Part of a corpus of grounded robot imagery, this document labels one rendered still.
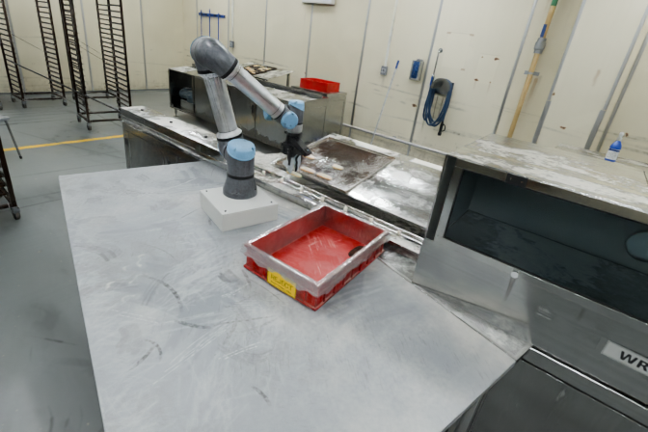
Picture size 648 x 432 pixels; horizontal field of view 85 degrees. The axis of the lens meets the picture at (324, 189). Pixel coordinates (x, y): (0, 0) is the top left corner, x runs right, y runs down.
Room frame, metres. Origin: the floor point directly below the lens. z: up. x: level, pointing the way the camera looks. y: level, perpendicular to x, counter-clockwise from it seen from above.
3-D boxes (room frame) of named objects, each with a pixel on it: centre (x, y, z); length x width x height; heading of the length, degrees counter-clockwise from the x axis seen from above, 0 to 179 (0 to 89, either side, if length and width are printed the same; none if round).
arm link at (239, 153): (1.44, 0.38, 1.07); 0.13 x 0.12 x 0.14; 30
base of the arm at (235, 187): (1.43, 0.37, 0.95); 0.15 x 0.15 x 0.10
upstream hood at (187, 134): (2.31, 1.04, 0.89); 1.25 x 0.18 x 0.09; 54
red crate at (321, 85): (5.51, 0.27, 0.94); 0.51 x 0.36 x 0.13; 58
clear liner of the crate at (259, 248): (1.11, -0.02, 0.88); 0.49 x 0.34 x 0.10; 147
